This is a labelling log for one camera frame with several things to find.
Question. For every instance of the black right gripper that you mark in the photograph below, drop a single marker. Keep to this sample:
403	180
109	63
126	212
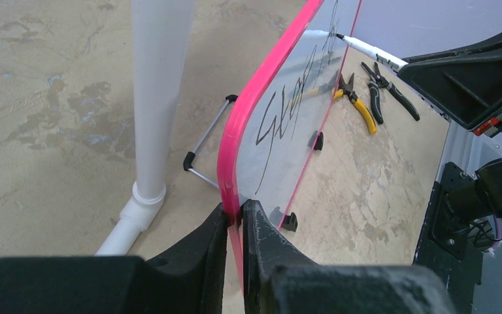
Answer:
464	83

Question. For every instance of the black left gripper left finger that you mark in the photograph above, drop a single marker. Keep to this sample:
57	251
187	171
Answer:
188	277

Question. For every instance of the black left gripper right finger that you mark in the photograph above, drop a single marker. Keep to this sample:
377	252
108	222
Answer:
278	278

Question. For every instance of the black silver marker pen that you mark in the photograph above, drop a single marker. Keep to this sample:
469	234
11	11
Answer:
375	53

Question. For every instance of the whiteboard with pink frame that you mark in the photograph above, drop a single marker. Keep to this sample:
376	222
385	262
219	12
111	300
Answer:
270	132

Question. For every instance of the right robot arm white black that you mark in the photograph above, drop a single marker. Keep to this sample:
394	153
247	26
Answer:
489	195

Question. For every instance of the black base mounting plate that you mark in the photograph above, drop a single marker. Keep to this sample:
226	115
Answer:
443	245

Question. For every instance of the aluminium extrusion rail frame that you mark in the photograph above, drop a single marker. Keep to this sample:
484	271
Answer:
462	148

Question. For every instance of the yellow handled pliers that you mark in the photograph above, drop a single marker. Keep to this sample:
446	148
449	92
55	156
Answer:
346	89

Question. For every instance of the white PVC pipe frame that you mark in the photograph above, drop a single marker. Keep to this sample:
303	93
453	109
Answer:
160	37

